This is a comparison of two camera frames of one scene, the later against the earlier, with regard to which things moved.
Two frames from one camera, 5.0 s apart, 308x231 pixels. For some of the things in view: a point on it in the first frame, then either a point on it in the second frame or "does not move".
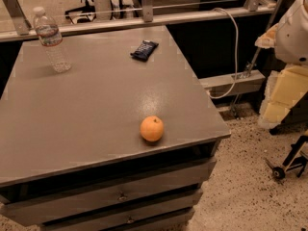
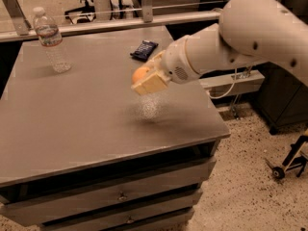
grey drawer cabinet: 72,156 does not move
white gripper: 294,38 to 174,63
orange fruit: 151,128 to 140,73
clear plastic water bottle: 48,33 does not move
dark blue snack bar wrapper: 143,51 does not move
